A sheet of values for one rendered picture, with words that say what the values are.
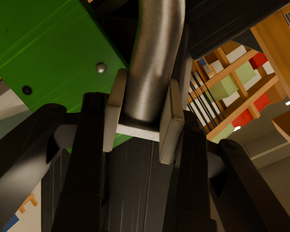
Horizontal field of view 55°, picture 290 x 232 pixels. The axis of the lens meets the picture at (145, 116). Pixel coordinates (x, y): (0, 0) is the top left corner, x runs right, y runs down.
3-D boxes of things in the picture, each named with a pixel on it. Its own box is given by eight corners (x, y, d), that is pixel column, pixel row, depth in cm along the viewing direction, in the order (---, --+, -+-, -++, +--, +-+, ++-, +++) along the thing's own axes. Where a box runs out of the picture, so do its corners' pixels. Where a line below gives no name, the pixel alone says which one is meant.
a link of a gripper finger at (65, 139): (95, 158, 14) (35, 146, 14) (108, 114, 19) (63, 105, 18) (99, 132, 13) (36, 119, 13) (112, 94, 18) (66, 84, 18)
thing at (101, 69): (111, 67, 28) (109, 71, 27) (101, 73, 29) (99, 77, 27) (103, 57, 28) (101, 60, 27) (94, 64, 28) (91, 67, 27)
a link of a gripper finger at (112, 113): (111, 153, 16) (97, 151, 16) (122, 104, 22) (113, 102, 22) (120, 106, 15) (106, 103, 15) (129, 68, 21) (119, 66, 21)
